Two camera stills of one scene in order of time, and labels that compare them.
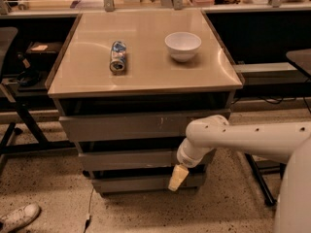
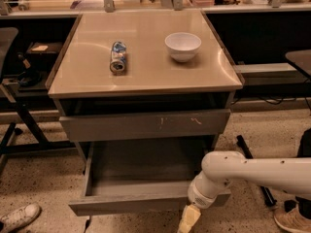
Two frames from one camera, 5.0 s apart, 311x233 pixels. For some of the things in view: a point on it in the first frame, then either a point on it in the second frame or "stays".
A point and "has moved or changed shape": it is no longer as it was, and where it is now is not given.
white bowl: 183,46 stays
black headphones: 29,78 stays
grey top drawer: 132,127 stays
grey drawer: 128,160 has moved or changed shape
